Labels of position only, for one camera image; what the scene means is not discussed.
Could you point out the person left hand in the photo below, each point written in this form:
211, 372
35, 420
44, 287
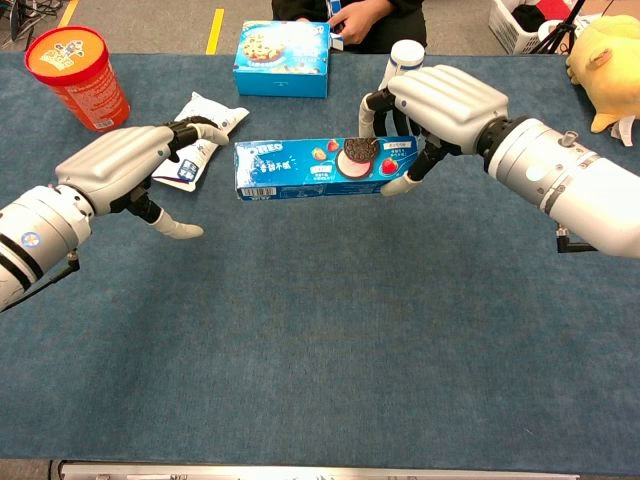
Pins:
357, 22

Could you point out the white paper cup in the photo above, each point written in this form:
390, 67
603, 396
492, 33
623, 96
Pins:
407, 55

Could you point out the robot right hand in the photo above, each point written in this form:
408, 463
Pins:
450, 105

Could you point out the slanted yellow floor tape strip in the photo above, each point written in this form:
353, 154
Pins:
69, 12

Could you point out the blue grey table mat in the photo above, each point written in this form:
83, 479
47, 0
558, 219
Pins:
300, 325

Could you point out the small white blue box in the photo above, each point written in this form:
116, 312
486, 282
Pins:
333, 7

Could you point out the short yellow floor tape strip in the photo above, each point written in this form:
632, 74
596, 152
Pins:
215, 30

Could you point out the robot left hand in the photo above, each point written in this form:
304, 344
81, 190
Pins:
115, 160

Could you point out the red orange snack canister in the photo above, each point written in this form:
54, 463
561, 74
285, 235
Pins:
85, 95

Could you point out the blue chocolate chip cookie box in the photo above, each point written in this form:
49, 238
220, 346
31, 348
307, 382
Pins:
280, 82

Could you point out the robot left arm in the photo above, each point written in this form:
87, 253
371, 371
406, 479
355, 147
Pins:
35, 235

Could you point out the black tripod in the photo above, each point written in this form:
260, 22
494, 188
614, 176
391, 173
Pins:
555, 31

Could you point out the yellow plush toy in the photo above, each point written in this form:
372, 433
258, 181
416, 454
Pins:
610, 65

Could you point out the white plastic basket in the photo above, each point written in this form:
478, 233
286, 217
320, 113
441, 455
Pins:
505, 25

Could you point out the silver metal table frame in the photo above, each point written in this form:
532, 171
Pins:
300, 472

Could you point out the white snack pouch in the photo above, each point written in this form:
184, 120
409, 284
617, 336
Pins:
212, 107

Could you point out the blue Oreo cookie box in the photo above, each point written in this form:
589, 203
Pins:
290, 167

